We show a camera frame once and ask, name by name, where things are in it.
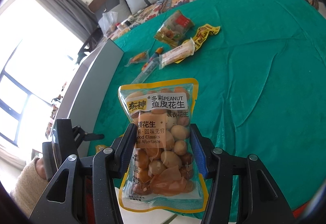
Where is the yellow snack pouch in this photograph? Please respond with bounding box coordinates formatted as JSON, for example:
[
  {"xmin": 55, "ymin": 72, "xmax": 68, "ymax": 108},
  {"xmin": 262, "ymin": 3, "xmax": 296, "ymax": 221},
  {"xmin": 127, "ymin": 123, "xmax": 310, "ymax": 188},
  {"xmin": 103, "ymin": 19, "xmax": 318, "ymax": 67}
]
[{"xmin": 96, "ymin": 145, "xmax": 106, "ymax": 153}]

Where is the peanut bag yellow trim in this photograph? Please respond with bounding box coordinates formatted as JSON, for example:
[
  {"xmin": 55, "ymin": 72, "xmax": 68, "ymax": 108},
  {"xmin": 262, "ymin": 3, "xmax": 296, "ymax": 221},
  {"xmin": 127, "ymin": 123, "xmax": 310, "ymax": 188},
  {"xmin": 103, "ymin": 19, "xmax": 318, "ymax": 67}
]
[{"xmin": 118, "ymin": 78, "xmax": 208, "ymax": 214}]

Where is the clear long stick packet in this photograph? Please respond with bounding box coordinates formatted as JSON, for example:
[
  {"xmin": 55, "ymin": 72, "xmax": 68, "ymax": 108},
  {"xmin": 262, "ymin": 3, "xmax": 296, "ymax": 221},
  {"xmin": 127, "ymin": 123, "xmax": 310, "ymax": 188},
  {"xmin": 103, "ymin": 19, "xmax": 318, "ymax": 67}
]
[{"xmin": 131, "ymin": 57, "xmax": 160, "ymax": 84}]

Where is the corn sausage packet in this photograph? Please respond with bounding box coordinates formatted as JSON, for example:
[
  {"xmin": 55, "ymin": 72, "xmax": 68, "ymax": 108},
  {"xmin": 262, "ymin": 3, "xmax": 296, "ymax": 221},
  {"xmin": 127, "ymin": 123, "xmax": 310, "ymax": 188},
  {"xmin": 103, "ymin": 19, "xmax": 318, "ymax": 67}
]
[{"xmin": 125, "ymin": 50, "xmax": 149, "ymax": 67}]

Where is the left hand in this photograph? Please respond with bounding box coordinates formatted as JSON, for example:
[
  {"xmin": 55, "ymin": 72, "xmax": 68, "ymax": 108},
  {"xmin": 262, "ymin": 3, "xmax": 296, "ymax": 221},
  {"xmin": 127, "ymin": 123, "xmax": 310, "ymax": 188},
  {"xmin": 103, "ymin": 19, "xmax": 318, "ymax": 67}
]
[{"xmin": 35, "ymin": 158, "xmax": 46, "ymax": 180}]

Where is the white cardboard box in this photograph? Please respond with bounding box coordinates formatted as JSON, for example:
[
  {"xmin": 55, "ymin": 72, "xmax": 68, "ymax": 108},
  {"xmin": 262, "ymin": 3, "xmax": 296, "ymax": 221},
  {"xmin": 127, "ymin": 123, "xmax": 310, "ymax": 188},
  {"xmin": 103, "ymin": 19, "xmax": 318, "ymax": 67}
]
[{"xmin": 52, "ymin": 37, "xmax": 125, "ymax": 143}]

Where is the green tablecloth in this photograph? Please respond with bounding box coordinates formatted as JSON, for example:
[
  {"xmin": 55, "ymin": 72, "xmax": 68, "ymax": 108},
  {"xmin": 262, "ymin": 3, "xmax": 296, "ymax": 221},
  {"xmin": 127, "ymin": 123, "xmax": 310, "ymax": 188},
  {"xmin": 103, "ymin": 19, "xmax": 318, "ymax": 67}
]
[{"xmin": 87, "ymin": 0, "xmax": 326, "ymax": 219}]

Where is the clear plastic bag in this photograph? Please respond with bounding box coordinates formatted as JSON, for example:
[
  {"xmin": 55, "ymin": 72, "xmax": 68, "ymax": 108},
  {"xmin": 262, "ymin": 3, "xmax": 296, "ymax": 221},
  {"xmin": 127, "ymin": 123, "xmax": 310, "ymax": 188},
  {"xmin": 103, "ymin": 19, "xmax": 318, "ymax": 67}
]
[{"xmin": 98, "ymin": 11, "xmax": 118, "ymax": 35}]

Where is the orange sausage stick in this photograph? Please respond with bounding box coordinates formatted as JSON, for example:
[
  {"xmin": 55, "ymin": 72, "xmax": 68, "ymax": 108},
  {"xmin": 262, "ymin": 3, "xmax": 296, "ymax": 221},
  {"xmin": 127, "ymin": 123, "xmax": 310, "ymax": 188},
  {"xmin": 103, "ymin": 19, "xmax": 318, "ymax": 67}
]
[{"xmin": 141, "ymin": 47, "xmax": 164, "ymax": 71}]

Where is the grey curtain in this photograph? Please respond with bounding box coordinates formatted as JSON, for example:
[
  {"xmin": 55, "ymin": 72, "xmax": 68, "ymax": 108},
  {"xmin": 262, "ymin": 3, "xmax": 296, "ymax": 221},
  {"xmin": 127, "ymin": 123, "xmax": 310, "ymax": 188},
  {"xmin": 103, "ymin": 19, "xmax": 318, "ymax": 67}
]
[{"xmin": 37, "ymin": 0, "xmax": 98, "ymax": 42}]

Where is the far left grey pillow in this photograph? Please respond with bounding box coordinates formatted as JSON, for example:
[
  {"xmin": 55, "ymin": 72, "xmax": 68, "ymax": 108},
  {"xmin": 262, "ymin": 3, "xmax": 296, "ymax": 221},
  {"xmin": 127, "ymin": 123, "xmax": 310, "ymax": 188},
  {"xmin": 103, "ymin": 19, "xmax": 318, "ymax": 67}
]
[{"xmin": 95, "ymin": 0, "xmax": 131, "ymax": 25}]

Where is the white wafer bar packet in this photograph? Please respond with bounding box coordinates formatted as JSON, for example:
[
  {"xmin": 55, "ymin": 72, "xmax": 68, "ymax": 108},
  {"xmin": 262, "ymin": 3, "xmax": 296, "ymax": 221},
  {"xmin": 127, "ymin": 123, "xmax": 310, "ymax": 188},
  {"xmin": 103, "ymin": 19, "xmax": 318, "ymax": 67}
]
[{"xmin": 159, "ymin": 39, "xmax": 195, "ymax": 69}]

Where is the clear mixed snack bag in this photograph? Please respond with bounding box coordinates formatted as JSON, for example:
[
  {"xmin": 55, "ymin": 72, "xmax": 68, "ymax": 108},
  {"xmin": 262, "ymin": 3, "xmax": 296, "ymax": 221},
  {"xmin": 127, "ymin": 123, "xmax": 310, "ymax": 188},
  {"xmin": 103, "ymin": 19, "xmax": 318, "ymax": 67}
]
[{"xmin": 154, "ymin": 10, "xmax": 195, "ymax": 49}]

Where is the yellow chicken feet packet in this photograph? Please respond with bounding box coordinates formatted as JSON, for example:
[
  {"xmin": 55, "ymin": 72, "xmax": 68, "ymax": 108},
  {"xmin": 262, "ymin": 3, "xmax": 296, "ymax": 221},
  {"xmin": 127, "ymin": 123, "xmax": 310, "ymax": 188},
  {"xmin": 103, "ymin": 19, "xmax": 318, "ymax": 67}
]
[{"xmin": 175, "ymin": 24, "xmax": 221, "ymax": 64}]

